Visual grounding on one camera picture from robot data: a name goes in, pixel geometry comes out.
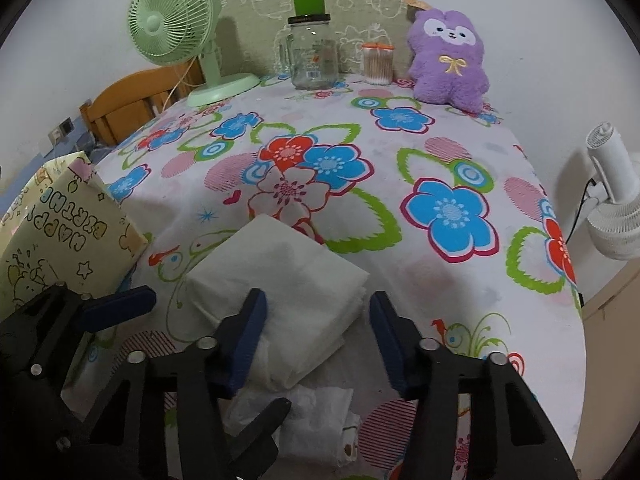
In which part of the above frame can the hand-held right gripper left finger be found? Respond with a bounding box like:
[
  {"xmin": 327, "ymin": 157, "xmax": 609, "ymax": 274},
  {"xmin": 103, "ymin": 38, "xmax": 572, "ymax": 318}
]
[{"xmin": 90, "ymin": 288, "xmax": 267, "ymax": 480}]

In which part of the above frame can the beige wooden door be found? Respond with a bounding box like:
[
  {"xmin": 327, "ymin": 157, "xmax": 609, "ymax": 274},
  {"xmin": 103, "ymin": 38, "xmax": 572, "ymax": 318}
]
[{"xmin": 570, "ymin": 259, "xmax": 640, "ymax": 480}]

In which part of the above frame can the white printed plastic packet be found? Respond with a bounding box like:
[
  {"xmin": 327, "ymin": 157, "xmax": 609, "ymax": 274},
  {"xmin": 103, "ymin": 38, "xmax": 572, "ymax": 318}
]
[{"xmin": 222, "ymin": 385, "xmax": 362, "ymax": 469}]

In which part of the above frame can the green cartoon printed board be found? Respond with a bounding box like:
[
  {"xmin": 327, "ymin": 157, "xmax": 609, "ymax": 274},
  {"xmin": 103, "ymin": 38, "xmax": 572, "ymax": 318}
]
[{"xmin": 215, "ymin": 0, "xmax": 420, "ymax": 79}]

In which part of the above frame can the wooden bed headboard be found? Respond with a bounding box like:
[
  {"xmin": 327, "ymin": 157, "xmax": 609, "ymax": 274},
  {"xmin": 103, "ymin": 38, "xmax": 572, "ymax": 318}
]
[{"xmin": 78, "ymin": 67, "xmax": 206, "ymax": 149}]

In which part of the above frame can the purple plush rabbit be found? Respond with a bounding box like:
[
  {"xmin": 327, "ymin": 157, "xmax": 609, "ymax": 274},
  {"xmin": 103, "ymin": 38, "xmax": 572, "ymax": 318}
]
[{"xmin": 404, "ymin": 0, "xmax": 491, "ymax": 115}]

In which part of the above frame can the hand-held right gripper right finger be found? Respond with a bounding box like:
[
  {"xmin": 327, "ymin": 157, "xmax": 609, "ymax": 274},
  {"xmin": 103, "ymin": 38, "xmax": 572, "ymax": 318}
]
[{"xmin": 369, "ymin": 291, "xmax": 576, "ymax": 480}]

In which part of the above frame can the green desk fan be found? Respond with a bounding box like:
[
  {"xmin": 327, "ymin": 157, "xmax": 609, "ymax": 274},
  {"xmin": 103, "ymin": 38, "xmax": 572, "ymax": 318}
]
[{"xmin": 127, "ymin": 0, "xmax": 261, "ymax": 109}]

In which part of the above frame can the white cloth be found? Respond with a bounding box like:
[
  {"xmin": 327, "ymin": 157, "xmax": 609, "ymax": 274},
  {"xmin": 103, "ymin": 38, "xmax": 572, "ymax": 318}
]
[{"xmin": 184, "ymin": 213, "xmax": 371, "ymax": 392}]

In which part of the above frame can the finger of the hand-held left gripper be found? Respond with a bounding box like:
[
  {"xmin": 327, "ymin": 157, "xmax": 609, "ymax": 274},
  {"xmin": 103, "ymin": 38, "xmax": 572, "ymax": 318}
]
[
  {"xmin": 225, "ymin": 397, "xmax": 294, "ymax": 466},
  {"xmin": 0, "ymin": 282, "xmax": 157, "ymax": 387}
]

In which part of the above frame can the glass jar mug green lid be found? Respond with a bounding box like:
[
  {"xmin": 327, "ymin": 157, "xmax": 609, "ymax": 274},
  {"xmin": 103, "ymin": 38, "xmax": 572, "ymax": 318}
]
[{"xmin": 277, "ymin": 0, "xmax": 340, "ymax": 91}]

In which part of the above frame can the black fan power cable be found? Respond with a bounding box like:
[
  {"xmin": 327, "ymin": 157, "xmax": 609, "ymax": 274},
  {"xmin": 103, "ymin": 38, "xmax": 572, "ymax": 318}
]
[{"xmin": 567, "ymin": 175, "xmax": 598, "ymax": 321}]

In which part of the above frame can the cartoon printed storage box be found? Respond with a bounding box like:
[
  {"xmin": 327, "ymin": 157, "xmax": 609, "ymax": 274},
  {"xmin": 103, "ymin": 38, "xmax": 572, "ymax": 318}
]
[{"xmin": 0, "ymin": 151, "xmax": 150, "ymax": 322}]

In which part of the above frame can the wall socket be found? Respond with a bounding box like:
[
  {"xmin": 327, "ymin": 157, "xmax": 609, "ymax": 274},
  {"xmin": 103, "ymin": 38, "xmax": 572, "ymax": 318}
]
[{"xmin": 47, "ymin": 117, "xmax": 76, "ymax": 144}]

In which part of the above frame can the floral tablecloth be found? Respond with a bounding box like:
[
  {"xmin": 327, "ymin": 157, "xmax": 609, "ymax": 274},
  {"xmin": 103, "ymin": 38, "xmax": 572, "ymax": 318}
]
[{"xmin": 60, "ymin": 72, "xmax": 586, "ymax": 480}]

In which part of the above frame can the white fan cable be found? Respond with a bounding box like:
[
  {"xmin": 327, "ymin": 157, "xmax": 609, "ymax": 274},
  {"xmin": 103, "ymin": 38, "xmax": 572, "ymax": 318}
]
[{"xmin": 161, "ymin": 56, "xmax": 194, "ymax": 112}]

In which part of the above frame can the cotton swab jar orange lid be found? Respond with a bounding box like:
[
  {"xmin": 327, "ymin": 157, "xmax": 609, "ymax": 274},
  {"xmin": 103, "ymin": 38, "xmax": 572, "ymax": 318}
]
[{"xmin": 360, "ymin": 41, "xmax": 396, "ymax": 85}]

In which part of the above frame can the white standing fan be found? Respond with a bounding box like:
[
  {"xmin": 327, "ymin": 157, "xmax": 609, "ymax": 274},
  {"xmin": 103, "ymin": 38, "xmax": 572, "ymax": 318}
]
[{"xmin": 584, "ymin": 120, "xmax": 640, "ymax": 261}]

